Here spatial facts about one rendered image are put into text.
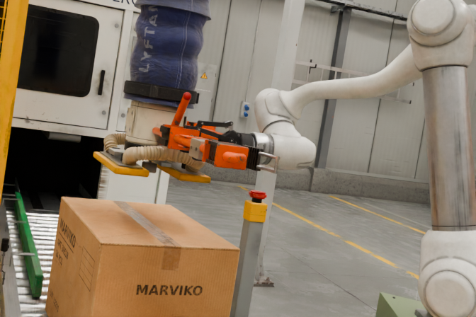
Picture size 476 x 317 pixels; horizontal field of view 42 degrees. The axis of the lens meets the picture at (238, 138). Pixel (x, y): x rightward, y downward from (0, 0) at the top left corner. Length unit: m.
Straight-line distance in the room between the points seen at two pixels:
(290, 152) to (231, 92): 9.22
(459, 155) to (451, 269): 0.26
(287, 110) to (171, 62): 0.37
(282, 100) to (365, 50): 10.29
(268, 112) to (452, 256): 0.72
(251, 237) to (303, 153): 0.64
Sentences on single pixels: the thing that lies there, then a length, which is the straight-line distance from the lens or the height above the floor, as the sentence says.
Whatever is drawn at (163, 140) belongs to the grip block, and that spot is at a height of 1.22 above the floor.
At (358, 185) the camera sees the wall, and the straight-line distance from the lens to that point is 12.10.
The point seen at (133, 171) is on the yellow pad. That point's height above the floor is 1.12.
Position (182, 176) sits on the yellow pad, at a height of 1.12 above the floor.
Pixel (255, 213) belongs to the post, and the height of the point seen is 0.96.
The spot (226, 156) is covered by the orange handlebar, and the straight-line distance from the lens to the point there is 1.33.
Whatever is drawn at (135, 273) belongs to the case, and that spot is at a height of 0.87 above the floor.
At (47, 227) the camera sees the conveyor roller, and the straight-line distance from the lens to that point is 3.49.
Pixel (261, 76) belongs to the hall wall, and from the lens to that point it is 11.17.
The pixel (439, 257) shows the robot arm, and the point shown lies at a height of 1.09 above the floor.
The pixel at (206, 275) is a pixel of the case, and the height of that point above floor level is 0.87.
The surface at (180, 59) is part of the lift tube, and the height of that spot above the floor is 1.46.
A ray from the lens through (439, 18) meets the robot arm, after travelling 1.46.
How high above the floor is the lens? 1.35
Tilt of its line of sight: 3 degrees down
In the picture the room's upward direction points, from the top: 9 degrees clockwise
